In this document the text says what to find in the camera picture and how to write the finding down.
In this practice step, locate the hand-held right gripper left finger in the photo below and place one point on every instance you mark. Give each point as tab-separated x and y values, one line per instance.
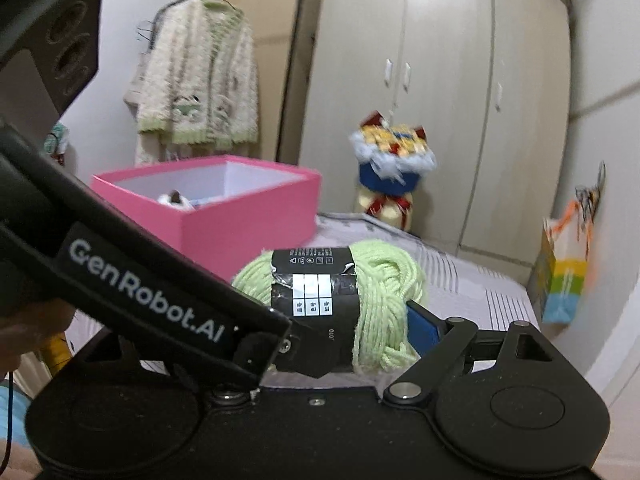
227	395

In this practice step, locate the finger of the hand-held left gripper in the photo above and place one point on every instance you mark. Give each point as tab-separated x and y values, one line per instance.
305	350

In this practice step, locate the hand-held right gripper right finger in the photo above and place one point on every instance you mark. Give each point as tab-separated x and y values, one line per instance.
422	325

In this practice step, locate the green yarn skein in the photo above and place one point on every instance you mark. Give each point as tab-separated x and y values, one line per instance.
385	290

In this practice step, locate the white dog strawberry plush toy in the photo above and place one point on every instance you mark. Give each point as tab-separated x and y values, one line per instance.
180	202

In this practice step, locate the pink cardboard box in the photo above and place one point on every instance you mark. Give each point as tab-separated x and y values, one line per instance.
250	220

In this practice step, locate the person's left hand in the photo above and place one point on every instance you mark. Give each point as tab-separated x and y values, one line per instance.
30	330

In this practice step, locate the striped bedsheet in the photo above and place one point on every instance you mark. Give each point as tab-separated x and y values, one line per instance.
475	285

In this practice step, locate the yellow plastic item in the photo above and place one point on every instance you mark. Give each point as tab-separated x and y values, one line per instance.
55	355

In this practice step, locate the colourful paper gift bag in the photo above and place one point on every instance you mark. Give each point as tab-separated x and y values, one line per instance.
562	285

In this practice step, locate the flower bouquet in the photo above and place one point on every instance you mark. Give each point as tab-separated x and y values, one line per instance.
385	180

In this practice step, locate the teal patterned cloth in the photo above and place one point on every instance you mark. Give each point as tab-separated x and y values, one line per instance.
55	142

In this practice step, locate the cream green knit cardigan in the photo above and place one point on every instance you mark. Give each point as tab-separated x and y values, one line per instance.
200	85

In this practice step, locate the black metal clothes rack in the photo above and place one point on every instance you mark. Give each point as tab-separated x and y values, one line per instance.
292	60

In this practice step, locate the beige wardrobe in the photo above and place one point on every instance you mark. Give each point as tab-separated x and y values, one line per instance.
450	60

